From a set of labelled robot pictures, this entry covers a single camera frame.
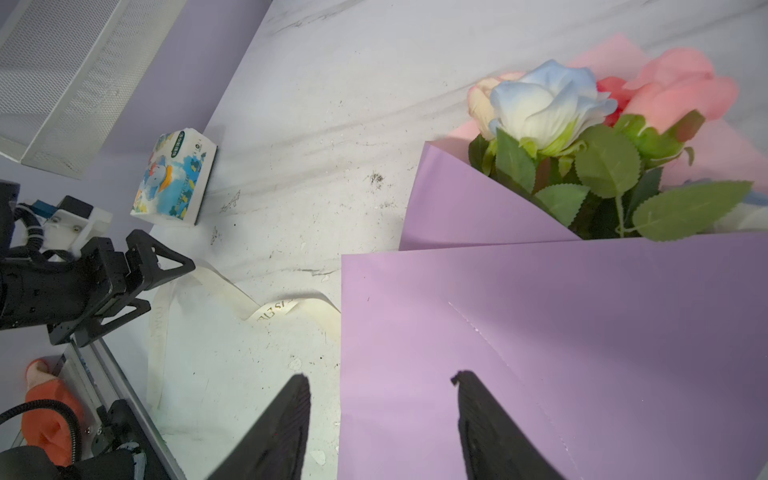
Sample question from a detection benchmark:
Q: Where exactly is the orange rubber glove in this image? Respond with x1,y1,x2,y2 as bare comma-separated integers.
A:
21,359,84,467

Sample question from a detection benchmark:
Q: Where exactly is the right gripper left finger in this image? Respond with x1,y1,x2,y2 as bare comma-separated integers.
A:
210,374,311,480

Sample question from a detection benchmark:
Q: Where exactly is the lower white mesh shelf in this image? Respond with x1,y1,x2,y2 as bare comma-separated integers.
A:
1,1,185,179

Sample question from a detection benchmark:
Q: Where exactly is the white blue fake flower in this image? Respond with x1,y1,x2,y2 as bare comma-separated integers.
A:
481,60,618,156

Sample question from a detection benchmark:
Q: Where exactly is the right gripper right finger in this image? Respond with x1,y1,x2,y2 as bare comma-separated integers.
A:
451,371,563,480

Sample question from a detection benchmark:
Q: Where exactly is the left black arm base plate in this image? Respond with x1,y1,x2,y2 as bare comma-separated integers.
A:
91,400,171,480

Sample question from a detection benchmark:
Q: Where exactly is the red pink fake rose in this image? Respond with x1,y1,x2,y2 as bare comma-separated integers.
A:
597,48,739,169

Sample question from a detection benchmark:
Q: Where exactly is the colourful tissue pack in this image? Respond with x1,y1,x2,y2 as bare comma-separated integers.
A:
131,128,218,226

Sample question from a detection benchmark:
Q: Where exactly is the cream ribbon strip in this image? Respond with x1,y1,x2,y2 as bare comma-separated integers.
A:
146,259,341,411

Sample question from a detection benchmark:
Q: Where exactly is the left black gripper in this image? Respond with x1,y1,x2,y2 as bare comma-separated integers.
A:
1,181,196,347

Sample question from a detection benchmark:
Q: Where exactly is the cream fake rose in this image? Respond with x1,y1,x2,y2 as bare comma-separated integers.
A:
712,191,768,233

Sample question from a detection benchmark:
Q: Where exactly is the purple pink wrapping paper sheet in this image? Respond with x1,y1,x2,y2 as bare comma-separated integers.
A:
338,37,767,479

